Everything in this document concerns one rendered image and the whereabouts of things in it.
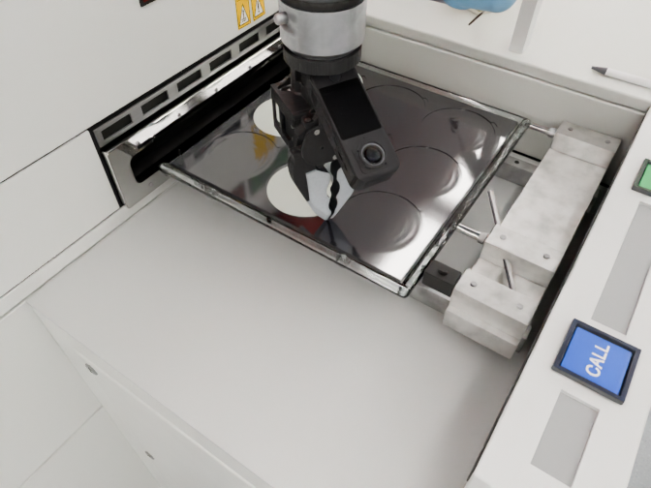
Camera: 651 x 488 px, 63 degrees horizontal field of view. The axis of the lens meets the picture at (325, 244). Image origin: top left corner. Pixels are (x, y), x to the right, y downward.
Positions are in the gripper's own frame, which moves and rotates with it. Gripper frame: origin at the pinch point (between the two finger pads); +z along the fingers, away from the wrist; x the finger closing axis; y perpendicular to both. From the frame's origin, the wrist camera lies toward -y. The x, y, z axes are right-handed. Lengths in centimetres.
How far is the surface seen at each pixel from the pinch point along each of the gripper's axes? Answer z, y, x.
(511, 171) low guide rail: 7.8, 3.3, -31.0
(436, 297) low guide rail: 7.2, -11.3, -8.3
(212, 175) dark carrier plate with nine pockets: 1.6, 14.2, 9.9
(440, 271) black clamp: 0.8, -12.0, -7.1
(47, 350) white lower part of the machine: 19.7, 10.8, 37.1
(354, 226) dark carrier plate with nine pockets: 1.7, -1.4, -2.3
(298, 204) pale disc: 1.5, 4.5, 2.1
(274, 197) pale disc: 1.6, 7.0, 4.3
